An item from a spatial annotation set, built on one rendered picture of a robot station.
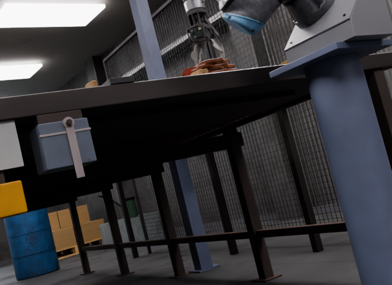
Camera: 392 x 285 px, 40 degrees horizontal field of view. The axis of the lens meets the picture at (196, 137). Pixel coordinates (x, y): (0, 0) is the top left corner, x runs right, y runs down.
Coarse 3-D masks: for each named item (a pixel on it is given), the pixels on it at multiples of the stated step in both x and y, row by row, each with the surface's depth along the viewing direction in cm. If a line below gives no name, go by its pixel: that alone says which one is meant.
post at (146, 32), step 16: (144, 0) 396; (144, 16) 393; (144, 32) 390; (144, 48) 393; (160, 64) 392; (176, 176) 383; (176, 192) 387; (192, 192) 383; (192, 208) 381; (192, 224) 378; (192, 256) 382; (208, 256) 379; (192, 272) 378
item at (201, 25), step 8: (192, 16) 197; (200, 16) 201; (192, 24) 200; (200, 24) 196; (192, 32) 197; (200, 32) 196; (208, 32) 199; (192, 40) 197; (200, 40) 200; (208, 40) 201
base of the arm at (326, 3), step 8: (296, 0) 160; (304, 0) 159; (312, 0) 159; (320, 0) 159; (328, 0) 159; (288, 8) 164; (296, 8) 161; (304, 8) 160; (312, 8) 159; (320, 8) 159; (328, 8) 160; (296, 16) 163; (304, 16) 161; (312, 16) 160; (320, 16) 160; (296, 24) 166; (304, 24) 163; (312, 24) 162
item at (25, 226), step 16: (16, 224) 651; (32, 224) 654; (48, 224) 674; (16, 240) 651; (32, 240) 651; (48, 240) 665; (16, 256) 651; (32, 256) 648; (48, 256) 658; (16, 272) 654; (32, 272) 646; (48, 272) 654
